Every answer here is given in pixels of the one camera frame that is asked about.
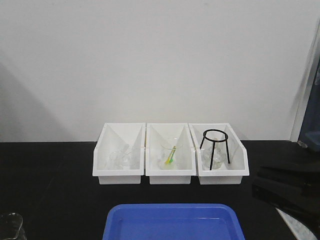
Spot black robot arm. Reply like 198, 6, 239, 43
252, 163, 320, 240

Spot glass beaker in middle bin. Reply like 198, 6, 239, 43
157, 137, 182, 170

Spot white middle storage bin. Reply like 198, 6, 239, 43
145, 123, 197, 185

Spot white storage bin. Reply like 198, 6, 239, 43
92, 122, 146, 185
188, 123, 250, 185
145, 123, 197, 185

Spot yellow green plastic sticks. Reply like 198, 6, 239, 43
164, 145, 177, 165

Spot white left storage bin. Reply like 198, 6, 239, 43
92, 122, 146, 185

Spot glass flask in left bin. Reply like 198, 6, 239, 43
107, 143, 132, 170

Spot glass flask under tripod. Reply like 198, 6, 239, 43
201, 140, 226, 171

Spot white right storage bin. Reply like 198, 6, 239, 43
188, 123, 250, 185

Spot blue plastic tray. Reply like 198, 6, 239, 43
102, 203, 245, 240

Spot black wire tripod stand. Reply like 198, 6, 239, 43
200, 128, 231, 171

